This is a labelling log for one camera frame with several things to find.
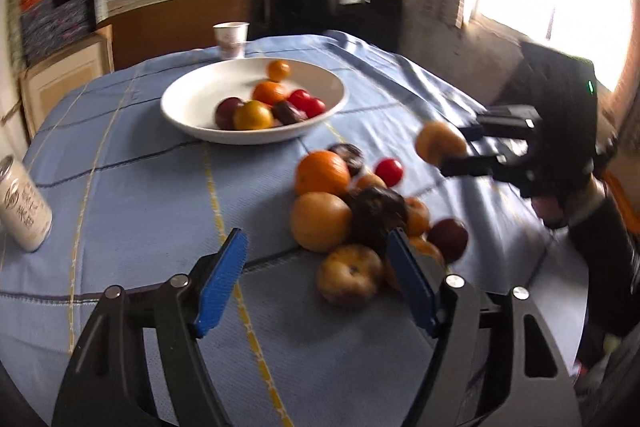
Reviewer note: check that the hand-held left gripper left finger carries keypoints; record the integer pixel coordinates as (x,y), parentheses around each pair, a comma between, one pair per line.
(220,282)

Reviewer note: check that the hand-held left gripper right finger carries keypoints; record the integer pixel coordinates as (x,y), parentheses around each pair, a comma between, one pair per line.
(412,277)

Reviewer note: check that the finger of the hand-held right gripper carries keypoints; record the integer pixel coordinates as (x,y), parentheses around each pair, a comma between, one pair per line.
(480,167)
(505,122)

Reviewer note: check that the dark red plum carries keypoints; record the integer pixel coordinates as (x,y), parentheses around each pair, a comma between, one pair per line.
(448,240)

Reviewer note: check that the tan round pear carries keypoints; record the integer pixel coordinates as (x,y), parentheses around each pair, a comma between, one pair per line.
(350,276)

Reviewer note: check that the large dark mangosteen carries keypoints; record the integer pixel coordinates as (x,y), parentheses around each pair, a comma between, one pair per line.
(375,217)

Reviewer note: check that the red cherry tomato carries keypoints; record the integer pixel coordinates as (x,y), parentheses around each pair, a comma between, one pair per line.
(389,172)
(299,99)
(315,108)

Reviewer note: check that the large yellow orange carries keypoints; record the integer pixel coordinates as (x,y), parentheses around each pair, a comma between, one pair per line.
(320,222)

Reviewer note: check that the small dark mangosteen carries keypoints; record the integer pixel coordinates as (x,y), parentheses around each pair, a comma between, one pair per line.
(287,113)
(350,157)

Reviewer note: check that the round orange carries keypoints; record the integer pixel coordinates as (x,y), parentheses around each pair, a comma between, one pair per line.
(322,174)

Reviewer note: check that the yellow green tangerine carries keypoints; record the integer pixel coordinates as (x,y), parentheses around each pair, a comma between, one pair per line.
(253,117)

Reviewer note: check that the dark purple plum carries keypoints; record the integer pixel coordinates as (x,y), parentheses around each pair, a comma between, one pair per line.
(227,112)

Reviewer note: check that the white round plate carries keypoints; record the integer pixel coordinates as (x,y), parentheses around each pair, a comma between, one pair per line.
(200,102)

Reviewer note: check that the deep orange tangerine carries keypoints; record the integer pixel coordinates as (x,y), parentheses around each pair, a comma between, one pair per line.
(269,93)

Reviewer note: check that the small orange tangerine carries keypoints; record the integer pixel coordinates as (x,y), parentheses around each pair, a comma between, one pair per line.
(278,71)

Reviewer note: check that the person's right forearm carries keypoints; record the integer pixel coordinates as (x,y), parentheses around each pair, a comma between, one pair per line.
(605,247)

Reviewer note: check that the person's right hand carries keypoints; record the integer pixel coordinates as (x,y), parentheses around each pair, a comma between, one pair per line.
(547,209)

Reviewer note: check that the blue checked tablecloth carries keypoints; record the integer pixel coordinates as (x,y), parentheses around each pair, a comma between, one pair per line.
(125,187)

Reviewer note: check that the white drink can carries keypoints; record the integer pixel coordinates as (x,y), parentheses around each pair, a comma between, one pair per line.
(25,212)

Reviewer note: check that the black panel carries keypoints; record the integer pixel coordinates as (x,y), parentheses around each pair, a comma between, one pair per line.
(325,17)

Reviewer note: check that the white paper cup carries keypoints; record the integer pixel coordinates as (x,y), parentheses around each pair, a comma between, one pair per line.
(230,39)

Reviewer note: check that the brown wooden board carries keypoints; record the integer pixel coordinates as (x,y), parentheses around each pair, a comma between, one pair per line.
(165,27)

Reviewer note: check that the blue patterned storage box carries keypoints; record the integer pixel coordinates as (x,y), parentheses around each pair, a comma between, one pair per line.
(37,32)
(75,12)

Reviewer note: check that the light wooden picture frame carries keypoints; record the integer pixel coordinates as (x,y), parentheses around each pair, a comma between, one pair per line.
(60,77)

